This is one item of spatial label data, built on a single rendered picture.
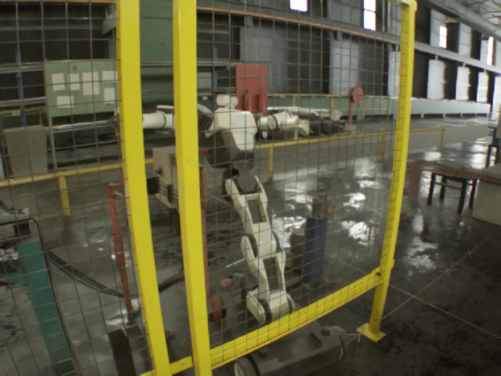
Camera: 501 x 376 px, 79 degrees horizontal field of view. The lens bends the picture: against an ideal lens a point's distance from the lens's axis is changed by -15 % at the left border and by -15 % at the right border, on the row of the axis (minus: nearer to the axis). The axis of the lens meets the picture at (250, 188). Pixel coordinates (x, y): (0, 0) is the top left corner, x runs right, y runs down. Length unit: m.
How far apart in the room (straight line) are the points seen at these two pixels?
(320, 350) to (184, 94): 1.34
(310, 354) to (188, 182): 1.09
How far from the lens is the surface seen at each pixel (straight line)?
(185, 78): 0.97
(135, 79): 0.92
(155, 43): 9.85
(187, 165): 0.99
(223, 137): 1.91
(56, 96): 6.86
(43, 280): 1.73
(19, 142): 6.57
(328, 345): 1.82
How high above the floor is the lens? 1.39
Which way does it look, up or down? 16 degrees down
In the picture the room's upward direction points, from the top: straight up
